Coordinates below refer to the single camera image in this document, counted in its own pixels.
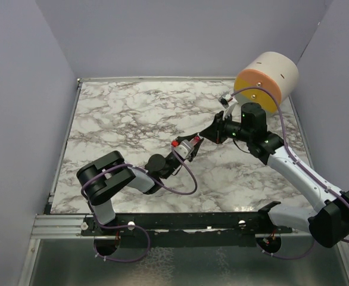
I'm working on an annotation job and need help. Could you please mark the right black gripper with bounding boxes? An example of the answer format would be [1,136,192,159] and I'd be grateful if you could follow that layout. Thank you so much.
[200,110,253,145]

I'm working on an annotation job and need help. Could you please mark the cylindrical pastel drawer box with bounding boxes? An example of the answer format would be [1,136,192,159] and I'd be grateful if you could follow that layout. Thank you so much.
[233,51,299,116]

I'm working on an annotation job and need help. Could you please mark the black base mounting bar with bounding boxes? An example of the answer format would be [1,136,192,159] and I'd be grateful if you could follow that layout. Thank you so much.
[81,210,292,248]

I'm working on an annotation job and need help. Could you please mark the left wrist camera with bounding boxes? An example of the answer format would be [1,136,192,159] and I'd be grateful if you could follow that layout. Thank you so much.
[171,140,193,159]

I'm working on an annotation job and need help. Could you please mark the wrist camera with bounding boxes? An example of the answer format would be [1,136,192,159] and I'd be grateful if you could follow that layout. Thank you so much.
[218,92,238,119]
[171,140,193,159]

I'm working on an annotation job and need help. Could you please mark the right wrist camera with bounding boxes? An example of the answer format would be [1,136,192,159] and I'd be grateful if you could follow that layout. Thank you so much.
[218,92,238,119]

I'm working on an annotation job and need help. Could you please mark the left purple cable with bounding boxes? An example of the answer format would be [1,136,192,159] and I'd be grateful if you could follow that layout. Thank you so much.
[81,145,198,263]

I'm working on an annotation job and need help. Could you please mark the purple cable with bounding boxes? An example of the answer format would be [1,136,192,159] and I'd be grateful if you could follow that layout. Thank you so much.
[220,86,349,259]
[81,145,198,263]

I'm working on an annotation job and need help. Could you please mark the aluminium table frame rail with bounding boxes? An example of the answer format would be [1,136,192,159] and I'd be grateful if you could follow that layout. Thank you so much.
[16,77,83,286]

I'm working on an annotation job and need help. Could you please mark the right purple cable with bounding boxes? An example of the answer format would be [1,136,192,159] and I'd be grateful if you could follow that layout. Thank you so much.
[220,86,349,259]

